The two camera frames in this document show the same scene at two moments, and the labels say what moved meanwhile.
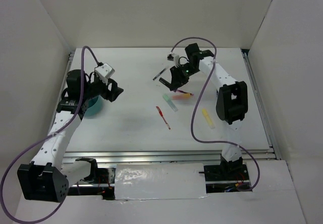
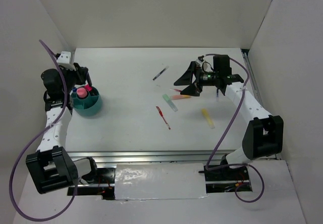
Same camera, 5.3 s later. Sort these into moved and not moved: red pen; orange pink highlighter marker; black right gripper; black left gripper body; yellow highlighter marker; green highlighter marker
Moved: black left gripper body; black right gripper
Not moved: yellow highlighter marker; green highlighter marker; red pen; orange pink highlighter marker
